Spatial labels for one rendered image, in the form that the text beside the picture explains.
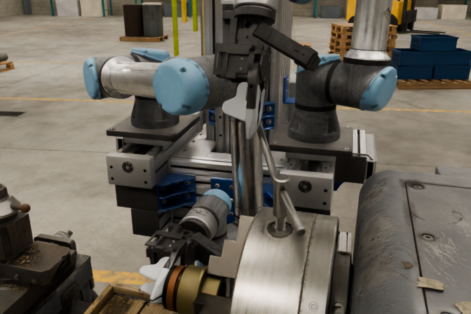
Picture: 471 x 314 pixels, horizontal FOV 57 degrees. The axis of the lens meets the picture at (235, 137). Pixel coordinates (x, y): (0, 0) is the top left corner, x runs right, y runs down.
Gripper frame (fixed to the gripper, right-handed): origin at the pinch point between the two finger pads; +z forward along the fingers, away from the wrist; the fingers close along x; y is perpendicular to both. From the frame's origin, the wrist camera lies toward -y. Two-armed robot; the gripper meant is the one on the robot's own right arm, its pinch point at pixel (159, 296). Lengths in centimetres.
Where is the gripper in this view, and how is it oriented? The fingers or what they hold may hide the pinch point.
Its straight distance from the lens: 78.6
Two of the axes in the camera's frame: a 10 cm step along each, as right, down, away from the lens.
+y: -9.5, -0.9, 2.8
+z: -3.0, 3.1, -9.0
